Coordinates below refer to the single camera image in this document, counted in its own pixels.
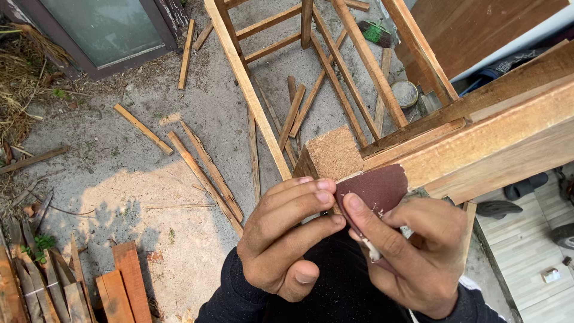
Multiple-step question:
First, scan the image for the brown wooden board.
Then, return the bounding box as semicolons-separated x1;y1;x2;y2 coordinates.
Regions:
395;0;571;82

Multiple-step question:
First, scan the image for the person's black shirt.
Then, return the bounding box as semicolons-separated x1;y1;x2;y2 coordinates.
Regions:
265;224;415;323

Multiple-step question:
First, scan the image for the green bristle brush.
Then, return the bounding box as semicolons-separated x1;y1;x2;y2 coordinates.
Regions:
358;20;392;48

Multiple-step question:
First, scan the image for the person's right hand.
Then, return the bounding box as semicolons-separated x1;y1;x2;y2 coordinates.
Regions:
343;193;470;319

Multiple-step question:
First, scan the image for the pile of wooden planks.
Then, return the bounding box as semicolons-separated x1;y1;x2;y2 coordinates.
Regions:
0;193;154;323

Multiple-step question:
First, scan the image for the small wooden offcut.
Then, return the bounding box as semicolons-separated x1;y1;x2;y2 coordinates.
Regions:
193;20;214;51

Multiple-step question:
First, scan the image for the thin wooden strip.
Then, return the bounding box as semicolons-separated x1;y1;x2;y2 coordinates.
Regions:
373;48;393;136
247;108;262;205

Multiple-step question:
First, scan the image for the black shoe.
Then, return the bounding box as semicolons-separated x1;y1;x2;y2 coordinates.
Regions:
503;172;549;201

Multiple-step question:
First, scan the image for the black sandal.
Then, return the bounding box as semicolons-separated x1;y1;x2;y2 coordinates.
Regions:
476;200;523;220

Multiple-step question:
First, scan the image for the long rough wooden strip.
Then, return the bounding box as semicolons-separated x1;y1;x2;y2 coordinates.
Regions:
179;120;245;223
167;131;245;237

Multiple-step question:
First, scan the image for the wooden slat frame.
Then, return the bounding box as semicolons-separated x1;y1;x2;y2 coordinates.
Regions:
203;0;459;181

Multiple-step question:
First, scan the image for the short wooden slat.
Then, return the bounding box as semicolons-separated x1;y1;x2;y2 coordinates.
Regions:
277;84;307;151
178;19;196;90
113;103;174;156

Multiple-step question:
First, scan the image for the reddish brown sandpaper sheet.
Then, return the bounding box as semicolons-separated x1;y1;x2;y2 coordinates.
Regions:
334;164;409;275

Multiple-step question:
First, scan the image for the dark blue cloth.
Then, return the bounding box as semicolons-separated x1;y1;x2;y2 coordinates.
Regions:
459;47;550;97

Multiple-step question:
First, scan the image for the dark framed glass window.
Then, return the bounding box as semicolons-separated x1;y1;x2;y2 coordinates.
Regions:
0;0;190;81

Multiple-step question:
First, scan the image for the large wooden beam frame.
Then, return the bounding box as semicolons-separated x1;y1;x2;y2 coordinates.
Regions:
292;40;574;207

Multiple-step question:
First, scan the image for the person's left hand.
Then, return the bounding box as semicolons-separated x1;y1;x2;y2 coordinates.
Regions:
237;177;347;302

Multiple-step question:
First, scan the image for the round metal can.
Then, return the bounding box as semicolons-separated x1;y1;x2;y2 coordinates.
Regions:
390;80;419;109

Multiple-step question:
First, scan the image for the dark weathered wooden stick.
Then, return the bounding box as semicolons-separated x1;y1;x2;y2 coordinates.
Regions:
0;144;71;175

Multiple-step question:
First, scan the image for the heap of dry grass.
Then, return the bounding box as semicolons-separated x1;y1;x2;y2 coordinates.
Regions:
0;22;74;151

